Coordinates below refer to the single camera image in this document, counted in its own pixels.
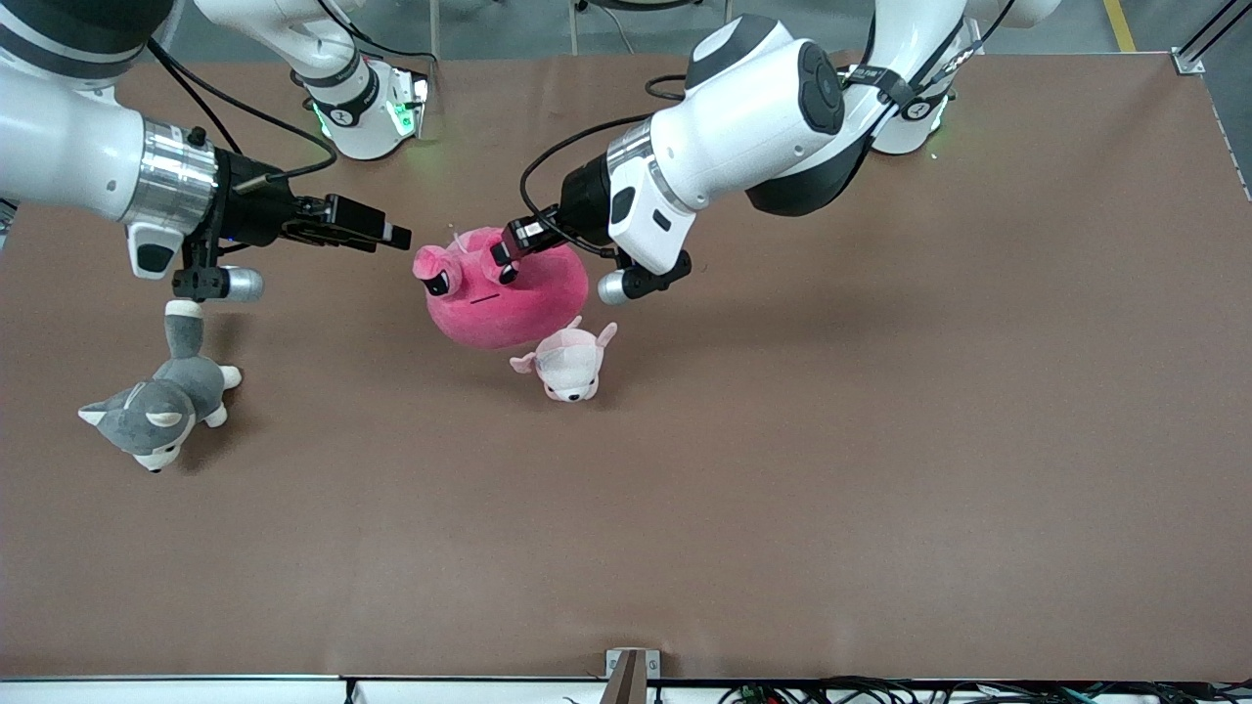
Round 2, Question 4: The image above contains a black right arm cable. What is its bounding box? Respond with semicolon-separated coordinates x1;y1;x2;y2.
147;39;339;185

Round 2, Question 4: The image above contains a round hot pink plush toy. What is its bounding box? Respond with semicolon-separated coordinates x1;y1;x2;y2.
412;227;591;351

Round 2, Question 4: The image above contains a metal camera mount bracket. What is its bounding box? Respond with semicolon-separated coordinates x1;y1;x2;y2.
604;648;661;704

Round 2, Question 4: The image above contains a black cable bundle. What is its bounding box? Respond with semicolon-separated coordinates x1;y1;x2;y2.
719;677;1252;704

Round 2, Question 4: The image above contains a small pale pink plush toy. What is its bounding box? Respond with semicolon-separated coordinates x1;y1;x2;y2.
510;315;619;404

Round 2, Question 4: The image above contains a grey white husky plush toy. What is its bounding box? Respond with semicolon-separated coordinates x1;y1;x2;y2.
78;300;244;473

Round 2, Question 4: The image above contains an aluminium frame post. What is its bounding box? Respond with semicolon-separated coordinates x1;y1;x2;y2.
1172;0;1252;75

